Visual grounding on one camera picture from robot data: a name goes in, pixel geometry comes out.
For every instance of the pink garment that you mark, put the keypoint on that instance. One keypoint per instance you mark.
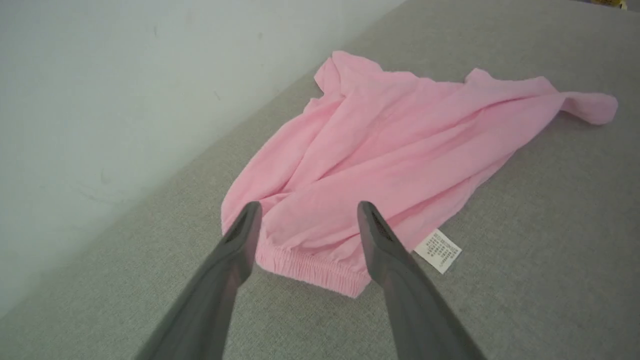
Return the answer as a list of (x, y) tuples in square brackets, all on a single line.
[(380, 165)]

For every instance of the yellow object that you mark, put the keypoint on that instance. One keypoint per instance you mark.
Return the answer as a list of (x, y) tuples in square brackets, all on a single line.
[(611, 3)]

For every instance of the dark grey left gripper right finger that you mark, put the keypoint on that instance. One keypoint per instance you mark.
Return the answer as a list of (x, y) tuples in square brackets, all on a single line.
[(410, 300)]

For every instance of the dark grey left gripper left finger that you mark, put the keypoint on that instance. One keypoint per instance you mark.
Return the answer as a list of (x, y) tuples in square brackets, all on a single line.
[(210, 300)]

